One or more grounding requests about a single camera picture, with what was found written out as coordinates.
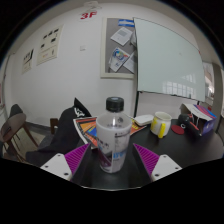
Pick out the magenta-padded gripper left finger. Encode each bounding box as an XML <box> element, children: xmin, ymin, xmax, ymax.
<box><xmin>39</xmin><ymin>143</ymin><xmax>96</xmax><ymax>184</ymax></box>

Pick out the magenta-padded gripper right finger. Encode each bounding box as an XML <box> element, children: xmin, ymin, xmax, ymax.
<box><xmin>130</xmin><ymin>143</ymin><xmax>183</xmax><ymax>183</ymax></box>

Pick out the clear black-capped drink bottle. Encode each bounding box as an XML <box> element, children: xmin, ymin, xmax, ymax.
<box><xmin>95</xmin><ymin>96</ymin><xmax>133</xmax><ymax>174</ymax></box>

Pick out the black cloth bag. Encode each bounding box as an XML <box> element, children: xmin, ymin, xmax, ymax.
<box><xmin>25</xmin><ymin>97</ymin><xmax>93</xmax><ymax>168</ymax></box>

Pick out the flat round red coaster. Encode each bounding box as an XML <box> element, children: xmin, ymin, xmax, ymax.
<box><xmin>171</xmin><ymin>124</ymin><xmax>185</xmax><ymax>136</ymax></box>

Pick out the black penguin toy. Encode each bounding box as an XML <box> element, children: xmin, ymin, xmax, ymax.
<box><xmin>177</xmin><ymin>113</ymin><xmax>203</xmax><ymax>136</ymax></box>

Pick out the small white flat case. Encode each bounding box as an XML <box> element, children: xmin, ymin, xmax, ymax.
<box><xmin>133</xmin><ymin>114</ymin><xmax>155</xmax><ymax>127</ymax></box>

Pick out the brown wooden chair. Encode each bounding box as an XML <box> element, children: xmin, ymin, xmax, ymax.
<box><xmin>0</xmin><ymin>103</ymin><xmax>39</xmax><ymax>158</ymax></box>

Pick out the white blue pink cardboard box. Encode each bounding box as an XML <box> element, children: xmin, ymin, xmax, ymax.
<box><xmin>179</xmin><ymin>103</ymin><xmax>218</xmax><ymax>136</ymax></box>

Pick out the grey framed notice board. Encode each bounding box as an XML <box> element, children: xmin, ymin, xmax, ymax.
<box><xmin>100</xmin><ymin>17</ymin><xmax>138</xmax><ymax>80</ymax></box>

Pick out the white paper sheet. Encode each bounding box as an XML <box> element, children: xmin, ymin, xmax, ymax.
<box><xmin>110</xmin><ymin>26</ymin><xmax>134</xmax><ymax>47</ymax></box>
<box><xmin>123</xmin><ymin>52</ymin><xmax>137</xmax><ymax>74</ymax></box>

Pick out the whiteboard on stand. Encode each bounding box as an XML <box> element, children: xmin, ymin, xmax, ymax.
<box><xmin>133</xmin><ymin>17</ymin><xmax>207</xmax><ymax>118</ymax></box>

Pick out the sheet with colourful circle print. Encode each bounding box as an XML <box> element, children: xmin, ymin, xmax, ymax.
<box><xmin>109</xmin><ymin>47</ymin><xmax>130</xmax><ymax>73</ymax></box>

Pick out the blue header strip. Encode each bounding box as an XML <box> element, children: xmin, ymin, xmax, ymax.
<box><xmin>118</xmin><ymin>19</ymin><xmax>135</xmax><ymax>28</ymax></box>

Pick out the red floor number sign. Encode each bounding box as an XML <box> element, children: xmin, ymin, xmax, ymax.
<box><xmin>79</xmin><ymin>10</ymin><xmax>98</xmax><ymax>20</ymax></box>

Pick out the white ceiling-edge fixture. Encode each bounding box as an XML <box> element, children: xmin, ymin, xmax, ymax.
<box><xmin>83</xmin><ymin>1</ymin><xmax>103</xmax><ymax>10</ymax></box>

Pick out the white mug with yellow handle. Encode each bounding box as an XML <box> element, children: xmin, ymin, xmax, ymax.
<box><xmin>149</xmin><ymin>111</ymin><xmax>173</xmax><ymax>139</ymax></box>

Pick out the small white wall chart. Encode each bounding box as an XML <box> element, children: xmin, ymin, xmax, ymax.
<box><xmin>21</xmin><ymin>49</ymin><xmax>35</xmax><ymax>74</ymax></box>

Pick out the large white wall chart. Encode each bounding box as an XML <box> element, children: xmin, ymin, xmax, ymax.
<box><xmin>36</xmin><ymin>24</ymin><xmax>64</xmax><ymax>66</ymax></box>

